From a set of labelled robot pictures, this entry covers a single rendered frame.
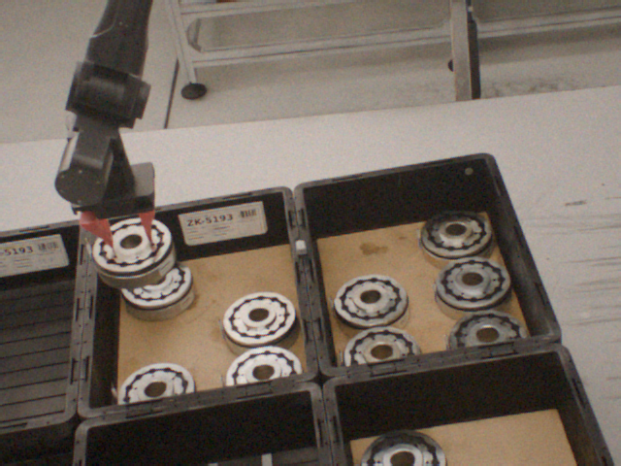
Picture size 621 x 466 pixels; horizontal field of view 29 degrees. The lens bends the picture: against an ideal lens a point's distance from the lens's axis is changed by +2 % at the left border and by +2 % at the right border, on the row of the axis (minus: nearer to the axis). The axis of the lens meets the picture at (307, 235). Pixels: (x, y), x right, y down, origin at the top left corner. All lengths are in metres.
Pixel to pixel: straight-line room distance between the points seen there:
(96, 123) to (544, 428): 0.66
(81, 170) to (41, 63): 2.76
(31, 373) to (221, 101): 2.09
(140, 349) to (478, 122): 0.85
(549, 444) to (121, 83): 0.67
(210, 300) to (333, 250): 0.20
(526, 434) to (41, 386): 0.66
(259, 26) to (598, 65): 1.12
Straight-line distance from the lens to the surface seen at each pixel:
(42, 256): 1.83
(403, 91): 3.62
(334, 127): 2.27
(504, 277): 1.67
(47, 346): 1.76
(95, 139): 1.38
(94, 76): 1.38
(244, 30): 4.05
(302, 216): 1.72
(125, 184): 1.48
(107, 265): 1.54
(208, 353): 1.67
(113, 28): 1.35
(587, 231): 2.00
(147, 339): 1.72
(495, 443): 1.51
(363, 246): 1.79
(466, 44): 2.43
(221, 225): 1.78
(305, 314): 1.55
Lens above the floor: 1.99
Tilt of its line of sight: 40 degrees down
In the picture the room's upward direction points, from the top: 10 degrees counter-clockwise
